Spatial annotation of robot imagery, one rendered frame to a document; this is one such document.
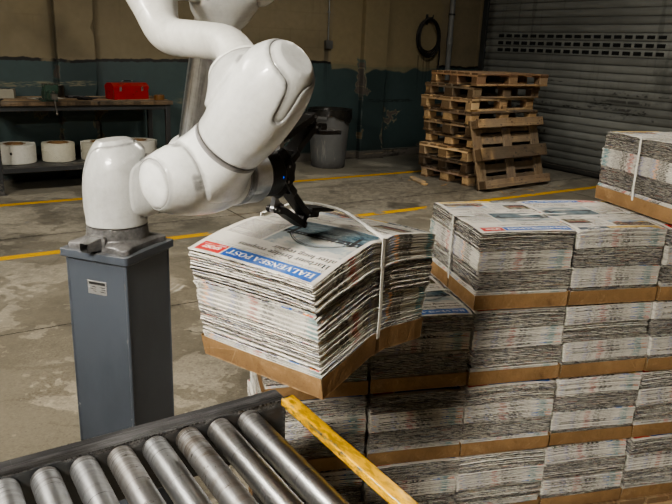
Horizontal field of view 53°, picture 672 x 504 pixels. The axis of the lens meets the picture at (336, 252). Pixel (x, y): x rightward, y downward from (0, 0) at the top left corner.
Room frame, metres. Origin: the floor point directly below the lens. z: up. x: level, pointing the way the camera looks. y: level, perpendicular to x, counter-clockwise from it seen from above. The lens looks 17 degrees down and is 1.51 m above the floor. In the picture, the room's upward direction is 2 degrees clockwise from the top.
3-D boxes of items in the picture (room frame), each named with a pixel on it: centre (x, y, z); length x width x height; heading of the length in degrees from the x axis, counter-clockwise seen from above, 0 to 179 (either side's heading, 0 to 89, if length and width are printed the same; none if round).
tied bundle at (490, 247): (1.95, -0.48, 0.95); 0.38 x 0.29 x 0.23; 14
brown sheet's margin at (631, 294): (2.02, -0.76, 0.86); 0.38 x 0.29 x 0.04; 14
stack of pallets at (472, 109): (8.59, -1.75, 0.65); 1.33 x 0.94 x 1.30; 128
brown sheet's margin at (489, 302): (1.95, -0.48, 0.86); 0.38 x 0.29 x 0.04; 14
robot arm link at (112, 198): (1.70, 0.56, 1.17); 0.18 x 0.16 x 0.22; 115
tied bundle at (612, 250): (2.02, -0.76, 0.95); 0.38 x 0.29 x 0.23; 14
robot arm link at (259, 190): (1.05, 0.15, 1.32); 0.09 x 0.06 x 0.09; 56
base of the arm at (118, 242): (1.68, 0.58, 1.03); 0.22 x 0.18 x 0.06; 160
